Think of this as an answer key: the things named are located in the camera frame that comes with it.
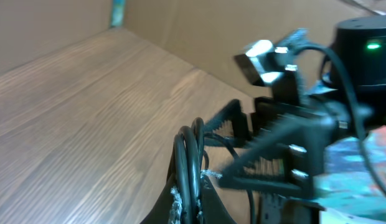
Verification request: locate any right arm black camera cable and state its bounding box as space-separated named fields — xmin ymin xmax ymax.
xmin=292 ymin=42 xmax=386 ymax=203

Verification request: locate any black usb cable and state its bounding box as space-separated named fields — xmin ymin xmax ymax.
xmin=173 ymin=116 xmax=256 ymax=224

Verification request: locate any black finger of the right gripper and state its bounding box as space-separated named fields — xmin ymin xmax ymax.
xmin=217 ymin=116 xmax=324 ymax=200

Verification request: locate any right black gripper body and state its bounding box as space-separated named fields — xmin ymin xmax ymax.
xmin=250 ymin=100 xmax=346 ymax=199

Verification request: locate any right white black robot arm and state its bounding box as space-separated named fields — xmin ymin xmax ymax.
xmin=206 ymin=16 xmax=386 ymax=199

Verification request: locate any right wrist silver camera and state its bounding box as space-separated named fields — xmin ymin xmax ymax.
xmin=233 ymin=40 xmax=282 ymax=87

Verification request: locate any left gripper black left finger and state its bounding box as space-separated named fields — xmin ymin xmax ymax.
xmin=140 ymin=146 xmax=184 ymax=224

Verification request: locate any colourful painted sheet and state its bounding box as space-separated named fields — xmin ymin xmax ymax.
xmin=314 ymin=126 xmax=386 ymax=224

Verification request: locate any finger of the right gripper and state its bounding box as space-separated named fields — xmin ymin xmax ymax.
xmin=204 ymin=99 xmax=251 ymax=146

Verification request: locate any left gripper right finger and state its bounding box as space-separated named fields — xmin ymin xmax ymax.
xmin=198 ymin=175 xmax=236 ymax=224

